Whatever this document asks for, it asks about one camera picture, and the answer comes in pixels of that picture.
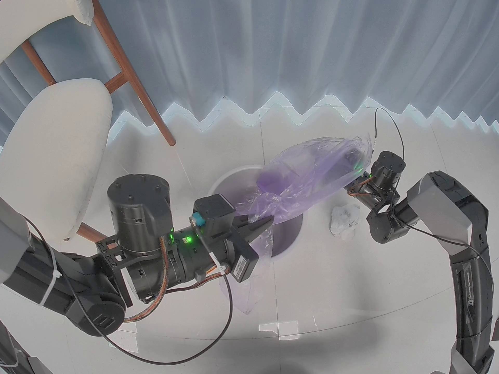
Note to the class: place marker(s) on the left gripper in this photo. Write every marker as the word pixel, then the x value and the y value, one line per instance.
pixel 202 259

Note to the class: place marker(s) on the purple plastic bag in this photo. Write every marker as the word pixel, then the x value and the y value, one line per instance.
pixel 312 170

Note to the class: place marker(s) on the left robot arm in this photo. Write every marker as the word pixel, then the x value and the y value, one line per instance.
pixel 136 208

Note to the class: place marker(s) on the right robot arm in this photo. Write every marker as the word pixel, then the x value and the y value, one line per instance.
pixel 436 205

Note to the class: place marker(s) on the white trash bin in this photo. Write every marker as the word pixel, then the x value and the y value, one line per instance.
pixel 230 187

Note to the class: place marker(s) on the crumpled white paper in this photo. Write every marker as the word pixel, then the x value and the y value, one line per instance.
pixel 345 220

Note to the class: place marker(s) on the pale blue curtain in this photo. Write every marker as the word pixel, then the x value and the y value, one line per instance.
pixel 273 33

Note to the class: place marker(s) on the white cushioned wooden chair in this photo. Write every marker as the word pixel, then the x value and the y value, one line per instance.
pixel 50 150

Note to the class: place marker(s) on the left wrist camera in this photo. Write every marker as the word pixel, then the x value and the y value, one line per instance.
pixel 214 212

